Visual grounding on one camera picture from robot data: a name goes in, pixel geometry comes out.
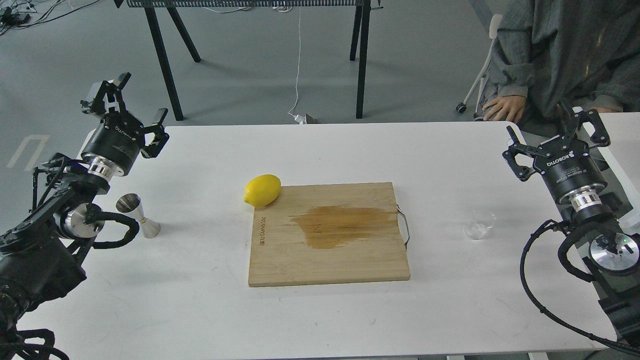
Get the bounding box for black cables on floor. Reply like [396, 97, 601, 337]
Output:
[0, 0, 101, 36]

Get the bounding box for white cable on floor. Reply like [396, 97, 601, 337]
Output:
[287, 6, 318, 125]

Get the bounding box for clear small measuring cup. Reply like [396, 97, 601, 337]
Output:
[462, 209, 497, 240]

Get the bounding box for person in grey clothes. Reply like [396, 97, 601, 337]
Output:
[475, 0, 640, 137]

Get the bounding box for bamboo cutting board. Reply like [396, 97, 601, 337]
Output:
[247, 182, 410, 288]

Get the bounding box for white side table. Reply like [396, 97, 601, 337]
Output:
[599, 112, 640, 233]

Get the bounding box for person's hand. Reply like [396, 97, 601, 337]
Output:
[482, 95, 527, 124]

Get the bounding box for yellow lemon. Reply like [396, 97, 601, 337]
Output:
[243, 174, 282, 208]

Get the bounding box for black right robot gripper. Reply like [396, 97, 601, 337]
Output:
[502, 97, 611, 204]

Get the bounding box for steel double jigger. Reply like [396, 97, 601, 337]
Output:
[115, 193, 162, 239]

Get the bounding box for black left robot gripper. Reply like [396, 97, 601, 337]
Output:
[80, 72, 170, 176]

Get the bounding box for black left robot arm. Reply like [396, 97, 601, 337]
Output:
[0, 72, 169, 360]

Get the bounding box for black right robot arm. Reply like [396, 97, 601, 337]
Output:
[502, 98, 640, 357]

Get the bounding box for black metal frame table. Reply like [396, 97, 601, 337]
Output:
[111, 0, 381, 123]

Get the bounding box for white office chair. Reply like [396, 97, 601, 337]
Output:
[455, 14, 503, 114]

